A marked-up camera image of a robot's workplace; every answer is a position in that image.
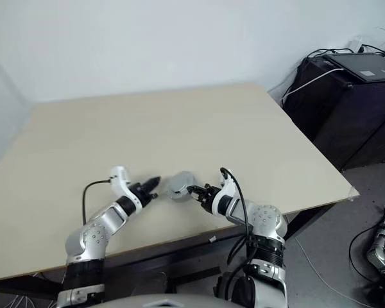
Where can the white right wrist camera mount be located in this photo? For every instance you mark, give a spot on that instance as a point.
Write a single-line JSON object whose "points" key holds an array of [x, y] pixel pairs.
{"points": [[227, 190]]}

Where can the flat black device with label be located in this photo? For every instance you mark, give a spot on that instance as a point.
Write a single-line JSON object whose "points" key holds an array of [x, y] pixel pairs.
{"points": [[365, 65]]}

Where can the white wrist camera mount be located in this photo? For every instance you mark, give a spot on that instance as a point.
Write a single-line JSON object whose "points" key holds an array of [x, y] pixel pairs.
{"points": [[227, 190], [120, 174]]}

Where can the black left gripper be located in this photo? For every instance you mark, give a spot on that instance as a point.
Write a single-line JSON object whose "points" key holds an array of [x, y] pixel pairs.
{"points": [[139, 191]]}

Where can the black cabinet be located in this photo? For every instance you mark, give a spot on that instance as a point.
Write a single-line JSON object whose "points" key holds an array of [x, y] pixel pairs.
{"points": [[349, 122]]}

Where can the white power adapter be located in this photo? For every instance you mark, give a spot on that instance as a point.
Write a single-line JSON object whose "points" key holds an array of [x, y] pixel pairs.
{"points": [[357, 43]]}

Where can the grey robot torso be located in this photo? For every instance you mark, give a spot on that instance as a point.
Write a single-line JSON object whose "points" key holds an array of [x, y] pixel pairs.
{"points": [[163, 302]]}

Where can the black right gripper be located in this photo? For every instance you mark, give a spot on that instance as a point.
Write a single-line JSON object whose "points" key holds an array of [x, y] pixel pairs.
{"points": [[210, 196]]}

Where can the dark patterned floor mat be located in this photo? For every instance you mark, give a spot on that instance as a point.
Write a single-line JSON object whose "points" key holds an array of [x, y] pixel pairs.
{"points": [[22, 300]]}

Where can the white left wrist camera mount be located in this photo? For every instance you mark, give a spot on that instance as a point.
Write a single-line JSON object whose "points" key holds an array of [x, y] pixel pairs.
{"points": [[120, 174]]}

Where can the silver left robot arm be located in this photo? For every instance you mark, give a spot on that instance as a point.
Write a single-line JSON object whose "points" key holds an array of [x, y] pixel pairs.
{"points": [[93, 237]]}

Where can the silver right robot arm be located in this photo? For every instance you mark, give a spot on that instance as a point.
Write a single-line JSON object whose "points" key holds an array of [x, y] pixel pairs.
{"points": [[266, 221]]}

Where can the small grey tag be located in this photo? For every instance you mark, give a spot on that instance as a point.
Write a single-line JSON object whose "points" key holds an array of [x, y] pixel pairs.
{"points": [[212, 238]]}

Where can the spare silver robot arm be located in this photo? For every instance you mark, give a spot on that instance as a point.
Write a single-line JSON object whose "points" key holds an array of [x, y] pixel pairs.
{"points": [[380, 247]]}

